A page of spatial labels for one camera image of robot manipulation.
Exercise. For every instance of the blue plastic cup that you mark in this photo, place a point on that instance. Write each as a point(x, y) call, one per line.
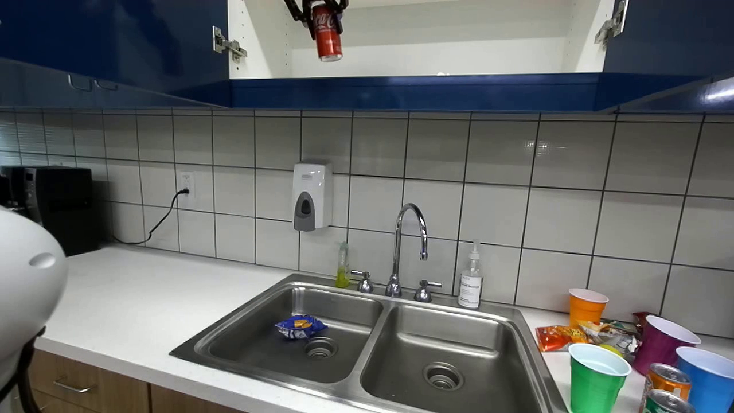
point(707, 382)

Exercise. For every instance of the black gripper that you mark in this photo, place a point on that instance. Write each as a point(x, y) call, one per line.
point(317, 2)

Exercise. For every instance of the sink drain strainer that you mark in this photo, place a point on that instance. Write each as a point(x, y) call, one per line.
point(442, 376)
point(320, 349)

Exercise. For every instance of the metal cabinet hinge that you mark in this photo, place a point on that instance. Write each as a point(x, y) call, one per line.
point(228, 44)
point(611, 22)

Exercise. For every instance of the green dish soap bottle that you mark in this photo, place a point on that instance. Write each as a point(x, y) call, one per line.
point(343, 271)

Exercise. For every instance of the purple plastic cup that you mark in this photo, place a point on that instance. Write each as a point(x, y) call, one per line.
point(658, 344)

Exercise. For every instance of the orange chip bag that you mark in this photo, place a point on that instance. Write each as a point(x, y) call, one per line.
point(558, 335)

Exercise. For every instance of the open white cabinet interior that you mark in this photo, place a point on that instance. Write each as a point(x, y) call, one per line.
point(458, 38)

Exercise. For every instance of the blue cabinet door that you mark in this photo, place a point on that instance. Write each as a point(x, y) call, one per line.
point(672, 36)

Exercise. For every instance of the colourful snack wrapper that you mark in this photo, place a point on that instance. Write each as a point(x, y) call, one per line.
point(616, 335)

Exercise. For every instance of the black countertop appliance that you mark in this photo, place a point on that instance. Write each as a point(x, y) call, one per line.
point(58, 210)

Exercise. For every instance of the clear pump sanitizer bottle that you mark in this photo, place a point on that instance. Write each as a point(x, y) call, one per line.
point(470, 287)

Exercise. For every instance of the wooden drawer fronts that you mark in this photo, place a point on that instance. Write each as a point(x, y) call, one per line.
point(83, 387)

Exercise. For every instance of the orange plastic cup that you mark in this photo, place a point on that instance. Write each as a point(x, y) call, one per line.
point(587, 305)

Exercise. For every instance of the stainless steel double sink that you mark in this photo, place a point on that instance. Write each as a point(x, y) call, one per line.
point(427, 335)

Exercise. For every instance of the chrome gooseneck faucet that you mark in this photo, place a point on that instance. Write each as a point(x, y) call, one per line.
point(396, 254)

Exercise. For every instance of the blue snack bag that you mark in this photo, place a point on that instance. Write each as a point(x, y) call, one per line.
point(301, 326)

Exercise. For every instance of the green plastic cup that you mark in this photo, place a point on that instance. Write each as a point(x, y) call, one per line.
point(597, 382)

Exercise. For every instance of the red cola can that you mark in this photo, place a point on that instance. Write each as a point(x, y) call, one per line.
point(325, 36)

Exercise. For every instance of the white wall soap dispenser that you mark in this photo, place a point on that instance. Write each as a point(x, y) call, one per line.
point(310, 195)

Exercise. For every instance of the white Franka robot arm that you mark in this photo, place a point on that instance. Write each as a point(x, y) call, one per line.
point(23, 289)

